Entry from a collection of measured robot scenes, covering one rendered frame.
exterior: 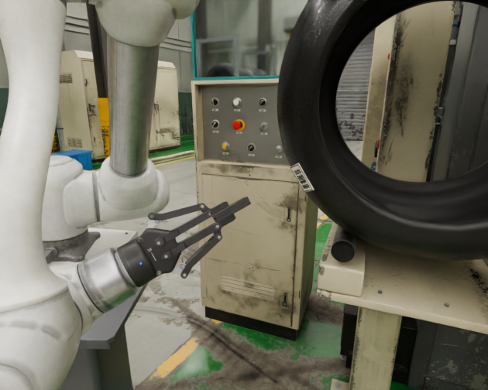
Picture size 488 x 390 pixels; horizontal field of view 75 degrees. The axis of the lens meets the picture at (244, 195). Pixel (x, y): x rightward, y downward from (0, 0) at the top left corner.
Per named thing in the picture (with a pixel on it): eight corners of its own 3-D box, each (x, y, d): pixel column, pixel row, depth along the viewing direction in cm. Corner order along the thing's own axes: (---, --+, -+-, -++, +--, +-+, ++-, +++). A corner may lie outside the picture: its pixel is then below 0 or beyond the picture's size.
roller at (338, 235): (344, 207, 95) (345, 193, 94) (359, 209, 93) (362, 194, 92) (329, 261, 64) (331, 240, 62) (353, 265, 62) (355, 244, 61)
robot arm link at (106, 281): (111, 303, 56) (142, 285, 57) (103, 319, 47) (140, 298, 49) (84, 258, 55) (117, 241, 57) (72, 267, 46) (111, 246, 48)
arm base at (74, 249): (1, 270, 82) (-2, 251, 80) (42, 234, 103) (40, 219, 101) (77, 269, 84) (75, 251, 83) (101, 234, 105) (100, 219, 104)
